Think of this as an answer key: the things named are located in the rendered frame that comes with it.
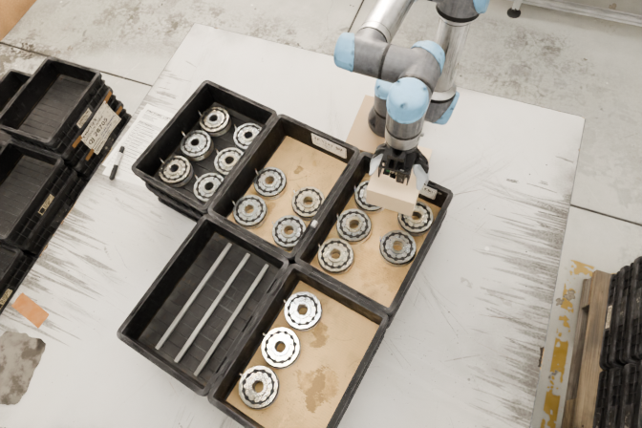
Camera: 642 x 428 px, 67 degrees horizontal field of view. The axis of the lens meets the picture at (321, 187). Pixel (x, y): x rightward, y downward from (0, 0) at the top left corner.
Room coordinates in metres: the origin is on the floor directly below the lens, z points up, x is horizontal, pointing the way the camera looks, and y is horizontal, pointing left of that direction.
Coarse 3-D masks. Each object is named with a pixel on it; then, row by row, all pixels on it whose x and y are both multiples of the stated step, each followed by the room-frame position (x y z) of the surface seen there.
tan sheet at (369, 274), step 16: (368, 176) 0.71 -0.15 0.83; (352, 208) 0.61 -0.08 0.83; (432, 208) 0.56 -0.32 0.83; (384, 224) 0.54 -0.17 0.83; (368, 240) 0.50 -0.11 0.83; (416, 240) 0.47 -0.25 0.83; (336, 256) 0.46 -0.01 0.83; (368, 256) 0.45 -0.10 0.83; (352, 272) 0.41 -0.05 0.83; (368, 272) 0.40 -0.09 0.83; (384, 272) 0.39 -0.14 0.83; (400, 272) 0.39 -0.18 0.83; (368, 288) 0.36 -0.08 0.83; (384, 288) 0.35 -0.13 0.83; (384, 304) 0.31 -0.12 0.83
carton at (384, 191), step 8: (424, 152) 0.60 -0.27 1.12; (376, 168) 0.57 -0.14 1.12; (376, 176) 0.55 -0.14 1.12; (384, 176) 0.55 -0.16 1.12; (368, 184) 0.53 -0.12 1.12; (376, 184) 0.53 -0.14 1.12; (384, 184) 0.52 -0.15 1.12; (392, 184) 0.52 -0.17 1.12; (400, 184) 0.52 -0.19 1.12; (408, 184) 0.51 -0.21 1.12; (416, 184) 0.51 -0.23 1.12; (368, 192) 0.52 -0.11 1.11; (376, 192) 0.51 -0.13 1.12; (384, 192) 0.50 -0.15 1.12; (392, 192) 0.50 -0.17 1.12; (400, 192) 0.50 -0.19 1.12; (408, 192) 0.49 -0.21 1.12; (416, 192) 0.49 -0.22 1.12; (368, 200) 0.52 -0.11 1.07; (376, 200) 0.51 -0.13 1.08; (384, 200) 0.50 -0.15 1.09; (392, 200) 0.49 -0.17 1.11; (400, 200) 0.48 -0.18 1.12; (408, 200) 0.47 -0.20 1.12; (416, 200) 0.48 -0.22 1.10; (392, 208) 0.49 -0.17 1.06; (400, 208) 0.48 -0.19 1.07; (408, 208) 0.47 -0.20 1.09
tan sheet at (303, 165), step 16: (288, 144) 0.88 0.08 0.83; (304, 144) 0.87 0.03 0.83; (272, 160) 0.82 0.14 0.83; (288, 160) 0.81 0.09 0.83; (304, 160) 0.80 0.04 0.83; (320, 160) 0.79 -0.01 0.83; (336, 160) 0.78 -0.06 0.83; (288, 176) 0.76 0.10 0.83; (304, 176) 0.75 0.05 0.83; (320, 176) 0.74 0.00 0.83; (336, 176) 0.73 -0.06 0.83; (288, 192) 0.70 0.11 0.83; (272, 208) 0.65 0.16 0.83; (288, 208) 0.64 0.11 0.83; (272, 240) 0.55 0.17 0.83
